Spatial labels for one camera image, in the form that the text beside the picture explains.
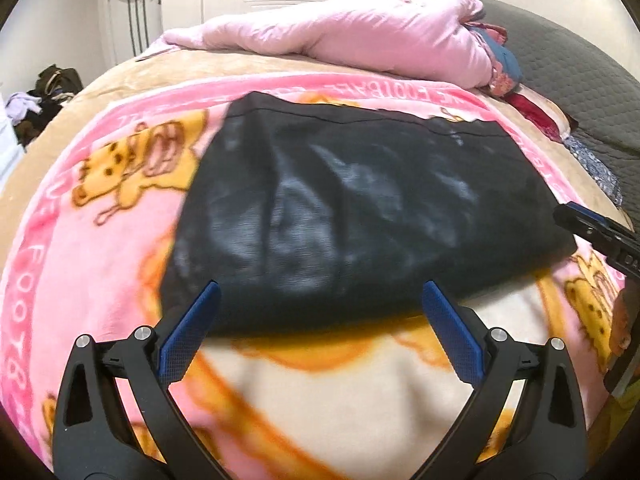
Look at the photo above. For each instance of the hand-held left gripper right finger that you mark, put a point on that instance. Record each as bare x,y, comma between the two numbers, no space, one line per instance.
452,332

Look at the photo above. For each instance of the lavender cloth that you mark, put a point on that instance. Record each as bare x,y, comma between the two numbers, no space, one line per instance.
22,105

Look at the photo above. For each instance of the beige plush bed blanket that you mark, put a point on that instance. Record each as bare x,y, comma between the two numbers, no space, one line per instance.
125,72

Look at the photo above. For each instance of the grey quilted bedspread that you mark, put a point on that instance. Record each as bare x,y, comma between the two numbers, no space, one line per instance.
575,70

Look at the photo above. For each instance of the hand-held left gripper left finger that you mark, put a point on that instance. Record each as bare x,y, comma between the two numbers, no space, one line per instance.
187,332

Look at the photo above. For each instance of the dark brown bag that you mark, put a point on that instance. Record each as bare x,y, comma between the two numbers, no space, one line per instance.
59,80

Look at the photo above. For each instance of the red cloth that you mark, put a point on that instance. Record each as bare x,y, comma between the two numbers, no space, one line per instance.
542,115

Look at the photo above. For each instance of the blue floral cloth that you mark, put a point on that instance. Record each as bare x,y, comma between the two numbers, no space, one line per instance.
502,67

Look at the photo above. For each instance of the pink quilt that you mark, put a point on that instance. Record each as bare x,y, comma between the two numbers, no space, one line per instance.
360,30

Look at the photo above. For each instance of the pink printed blanket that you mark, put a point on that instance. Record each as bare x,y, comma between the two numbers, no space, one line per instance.
100,240

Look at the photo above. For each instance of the black leather pants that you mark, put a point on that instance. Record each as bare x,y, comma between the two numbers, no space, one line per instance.
350,210

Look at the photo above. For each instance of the blue patterned cloth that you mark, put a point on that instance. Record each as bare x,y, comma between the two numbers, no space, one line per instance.
597,170

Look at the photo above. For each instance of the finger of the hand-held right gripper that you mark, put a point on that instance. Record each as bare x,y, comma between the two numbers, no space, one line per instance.
590,214
567,217

